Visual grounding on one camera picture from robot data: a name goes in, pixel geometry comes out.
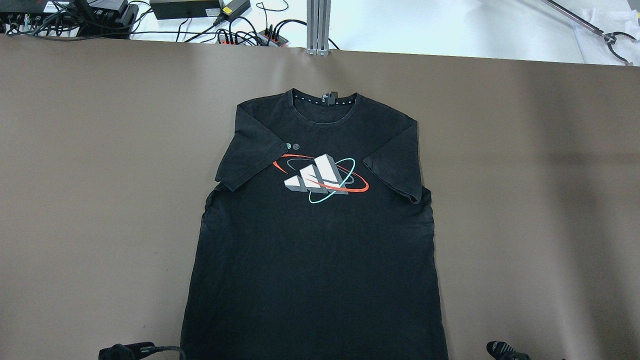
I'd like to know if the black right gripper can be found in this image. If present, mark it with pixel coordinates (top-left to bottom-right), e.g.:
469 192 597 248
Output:
486 341 531 360

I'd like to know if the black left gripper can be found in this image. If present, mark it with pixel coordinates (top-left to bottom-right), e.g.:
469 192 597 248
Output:
98 341 159 360

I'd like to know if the black graphic t-shirt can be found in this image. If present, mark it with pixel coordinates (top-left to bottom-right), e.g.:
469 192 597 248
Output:
180 89 449 360

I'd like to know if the grey mini computer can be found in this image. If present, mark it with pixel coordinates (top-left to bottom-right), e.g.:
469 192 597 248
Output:
0 0 140 38

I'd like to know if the black power adapter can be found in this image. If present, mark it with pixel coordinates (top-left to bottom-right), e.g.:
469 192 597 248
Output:
149 0 225 20

